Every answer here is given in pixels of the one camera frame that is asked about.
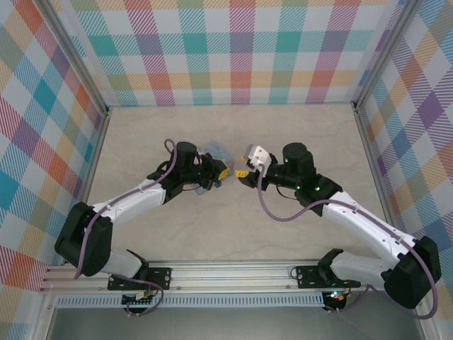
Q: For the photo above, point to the light blue cartoon tin box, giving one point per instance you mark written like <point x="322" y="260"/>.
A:
<point x="219" y="150"/>

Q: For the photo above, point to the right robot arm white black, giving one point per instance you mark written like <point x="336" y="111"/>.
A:
<point x="354" y="219"/>

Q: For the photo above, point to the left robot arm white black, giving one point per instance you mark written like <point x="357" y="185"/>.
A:
<point x="124" y="203"/>

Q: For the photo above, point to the small circuit board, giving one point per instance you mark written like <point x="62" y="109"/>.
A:
<point x="138" y="301"/>
<point x="336" y="297"/>

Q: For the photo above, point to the aluminium side rail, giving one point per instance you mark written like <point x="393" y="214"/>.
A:
<point x="372" y="159"/>
<point x="95" y="159"/>

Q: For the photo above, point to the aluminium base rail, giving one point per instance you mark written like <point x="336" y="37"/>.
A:
<point x="230" y="274"/>

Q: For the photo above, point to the aluminium frame post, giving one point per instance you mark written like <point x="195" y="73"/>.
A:
<point x="382" y="56"/>
<point x="78" y="60"/>

